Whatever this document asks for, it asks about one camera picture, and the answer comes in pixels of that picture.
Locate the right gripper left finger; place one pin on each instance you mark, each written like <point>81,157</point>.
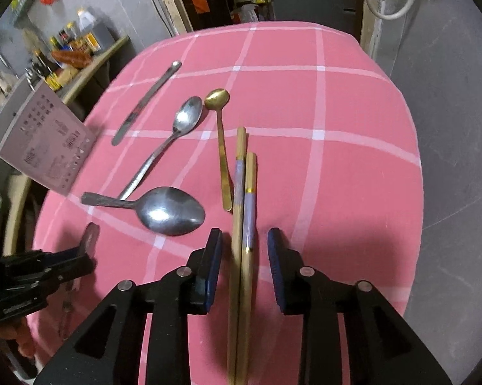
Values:
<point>205,265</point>

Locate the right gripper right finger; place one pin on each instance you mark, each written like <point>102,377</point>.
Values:
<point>285,264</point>

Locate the large silver spoon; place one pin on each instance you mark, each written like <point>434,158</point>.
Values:
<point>164,210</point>

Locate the bamboo chopstick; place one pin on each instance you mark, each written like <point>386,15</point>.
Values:
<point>246,269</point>
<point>235,252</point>

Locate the slim silver spoon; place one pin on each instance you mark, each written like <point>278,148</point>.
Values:
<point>185,120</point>

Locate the gold spoon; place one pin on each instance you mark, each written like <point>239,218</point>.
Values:
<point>215,101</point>

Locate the right hand orange glove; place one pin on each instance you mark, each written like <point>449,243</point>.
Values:
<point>19,331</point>

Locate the pink checkered tablecloth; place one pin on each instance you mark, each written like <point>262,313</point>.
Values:
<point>338,169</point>

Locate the grey utensil holder box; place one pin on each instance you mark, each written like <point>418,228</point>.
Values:
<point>42,138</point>

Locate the silver butter knife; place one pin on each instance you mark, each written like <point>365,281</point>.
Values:
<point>135,113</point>

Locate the soy sauce bottle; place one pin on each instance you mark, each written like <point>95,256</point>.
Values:
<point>46,69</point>

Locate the orange snack packet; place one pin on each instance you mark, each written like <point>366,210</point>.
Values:
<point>74,58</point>

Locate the large dark oil jug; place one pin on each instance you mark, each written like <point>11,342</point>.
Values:
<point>94,32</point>

